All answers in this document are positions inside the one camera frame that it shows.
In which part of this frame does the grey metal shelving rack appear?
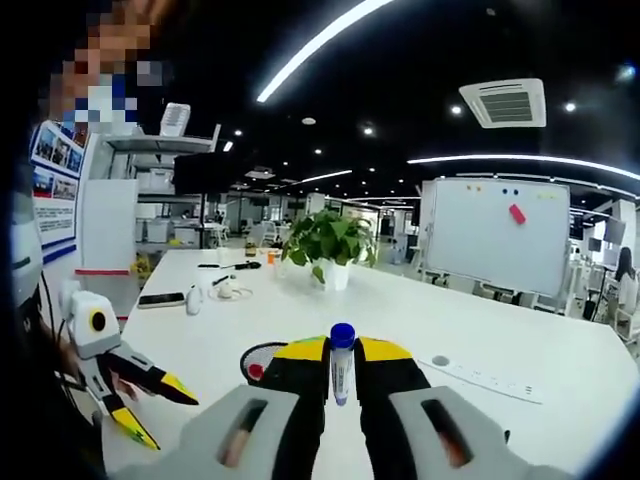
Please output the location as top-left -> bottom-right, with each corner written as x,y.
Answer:
102,124 -> 221,251

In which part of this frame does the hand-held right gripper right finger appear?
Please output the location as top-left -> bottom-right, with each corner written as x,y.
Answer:
353,335 -> 571,480

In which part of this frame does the black cable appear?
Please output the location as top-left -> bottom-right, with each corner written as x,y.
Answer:
38,269 -> 69,361

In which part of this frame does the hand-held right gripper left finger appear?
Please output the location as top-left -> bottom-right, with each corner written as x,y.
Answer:
107,335 -> 332,480

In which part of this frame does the wall poster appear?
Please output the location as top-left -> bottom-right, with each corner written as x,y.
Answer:
29,122 -> 89,251

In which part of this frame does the ceiling air conditioner vent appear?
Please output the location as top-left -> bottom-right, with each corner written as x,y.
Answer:
458,78 -> 547,130

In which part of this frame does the group of white office chairs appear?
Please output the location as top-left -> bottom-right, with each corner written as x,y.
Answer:
569,259 -> 640,346

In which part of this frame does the black monitor on pole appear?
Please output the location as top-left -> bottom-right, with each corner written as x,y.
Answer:
172,153 -> 226,196

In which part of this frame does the black smartphone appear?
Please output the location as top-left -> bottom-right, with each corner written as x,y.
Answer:
137,292 -> 186,310

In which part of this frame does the person's left hand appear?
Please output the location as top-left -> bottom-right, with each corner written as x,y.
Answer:
112,372 -> 140,402

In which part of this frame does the white rolling whiteboard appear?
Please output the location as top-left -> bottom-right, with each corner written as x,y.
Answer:
422,177 -> 572,299

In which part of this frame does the thin curved ceiling light strip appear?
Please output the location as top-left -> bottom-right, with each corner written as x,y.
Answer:
407,153 -> 640,182

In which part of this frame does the white standing panel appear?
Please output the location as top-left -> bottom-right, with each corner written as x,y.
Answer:
79,178 -> 139,277

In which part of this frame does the clear round dish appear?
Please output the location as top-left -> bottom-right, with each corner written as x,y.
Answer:
207,281 -> 254,302

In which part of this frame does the blue cap whiteboard marker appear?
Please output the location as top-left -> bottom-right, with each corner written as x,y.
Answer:
328,322 -> 357,407

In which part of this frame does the green potted plant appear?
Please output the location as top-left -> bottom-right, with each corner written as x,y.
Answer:
281,208 -> 379,292

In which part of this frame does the long curved ceiling light strip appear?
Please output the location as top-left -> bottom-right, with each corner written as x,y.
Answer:
256,0 -> 381,104

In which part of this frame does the white chest-worn device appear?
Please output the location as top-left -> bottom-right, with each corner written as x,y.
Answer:
10,187 -> 45,301

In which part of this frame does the white ribbed device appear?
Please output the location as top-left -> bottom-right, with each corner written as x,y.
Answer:
159,102 -> 192,137

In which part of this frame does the operator in white shirt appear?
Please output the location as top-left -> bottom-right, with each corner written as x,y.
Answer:
14,309 -> 106,476

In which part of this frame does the black mesh pen holder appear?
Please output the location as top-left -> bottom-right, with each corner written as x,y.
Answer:
239,341 -> 291,386

